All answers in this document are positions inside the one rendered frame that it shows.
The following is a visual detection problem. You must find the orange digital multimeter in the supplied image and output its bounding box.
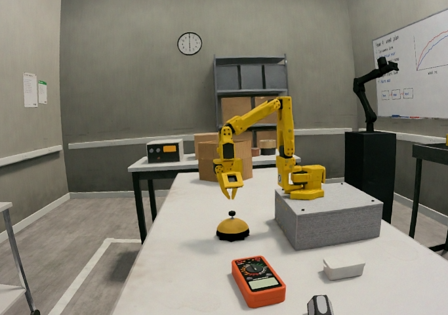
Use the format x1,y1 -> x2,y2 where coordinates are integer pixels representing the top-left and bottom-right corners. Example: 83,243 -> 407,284
232,256 -> 286,308

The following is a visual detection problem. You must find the white storage tub with lid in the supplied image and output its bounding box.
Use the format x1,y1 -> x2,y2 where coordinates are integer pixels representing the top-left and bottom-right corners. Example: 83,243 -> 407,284
323,252 -> 366,281

